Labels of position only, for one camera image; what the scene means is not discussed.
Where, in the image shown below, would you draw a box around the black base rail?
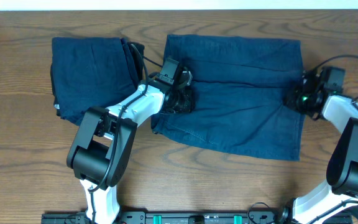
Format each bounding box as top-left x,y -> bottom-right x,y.
40,211 -> 354,224

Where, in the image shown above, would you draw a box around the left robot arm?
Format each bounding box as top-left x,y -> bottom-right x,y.
67,58 -> 195,223

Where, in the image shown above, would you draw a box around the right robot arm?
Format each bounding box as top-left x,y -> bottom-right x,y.
276,66 -> 358,223

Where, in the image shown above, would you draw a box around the dark blue shorts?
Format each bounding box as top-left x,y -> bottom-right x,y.
50,37 -> 144,126
151,34 -> 305,161

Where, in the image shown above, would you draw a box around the left black camera cable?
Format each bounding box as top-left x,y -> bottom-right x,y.
87,42 -> 164,224

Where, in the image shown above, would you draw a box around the folded dark blue shorts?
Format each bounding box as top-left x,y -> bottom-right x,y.
50,37 -> 144,126

